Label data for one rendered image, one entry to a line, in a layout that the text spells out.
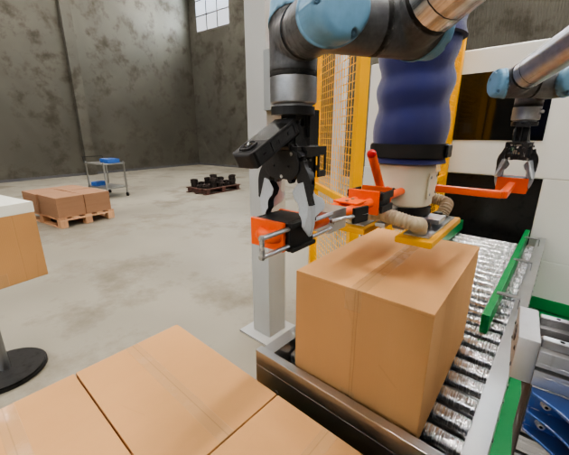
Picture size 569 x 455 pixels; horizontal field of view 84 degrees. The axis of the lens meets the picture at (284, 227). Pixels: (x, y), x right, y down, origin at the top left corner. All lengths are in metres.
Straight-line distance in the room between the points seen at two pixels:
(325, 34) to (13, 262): 1.89
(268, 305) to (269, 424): 1.19
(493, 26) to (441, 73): 9.07
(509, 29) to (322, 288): 9.39
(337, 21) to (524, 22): 9.64
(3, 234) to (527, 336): 2.03
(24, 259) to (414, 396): 1.86
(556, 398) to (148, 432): 0.96
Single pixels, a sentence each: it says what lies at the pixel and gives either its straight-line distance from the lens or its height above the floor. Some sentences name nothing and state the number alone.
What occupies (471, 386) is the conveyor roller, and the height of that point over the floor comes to 0.54.
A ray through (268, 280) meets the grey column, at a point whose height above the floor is 0.44.
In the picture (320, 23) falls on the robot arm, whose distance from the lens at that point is 0.42.
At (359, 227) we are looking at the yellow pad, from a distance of 0.99.
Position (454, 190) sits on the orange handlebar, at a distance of 1.08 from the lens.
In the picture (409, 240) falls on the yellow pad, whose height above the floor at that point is 1.07.
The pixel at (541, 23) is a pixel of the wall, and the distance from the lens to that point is 10.00.
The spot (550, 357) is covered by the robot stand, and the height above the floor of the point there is 0.97.
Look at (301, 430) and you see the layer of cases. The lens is 1.07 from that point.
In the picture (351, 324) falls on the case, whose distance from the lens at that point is 0.94.
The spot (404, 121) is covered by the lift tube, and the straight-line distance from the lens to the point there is 0.97.
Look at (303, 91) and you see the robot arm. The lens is 0.52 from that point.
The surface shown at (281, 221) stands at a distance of 0.52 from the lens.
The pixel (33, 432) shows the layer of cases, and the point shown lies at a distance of 1.27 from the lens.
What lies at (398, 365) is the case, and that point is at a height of 0.78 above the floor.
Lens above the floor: 1.35
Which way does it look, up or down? 16 degrees down
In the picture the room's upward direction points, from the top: straight up
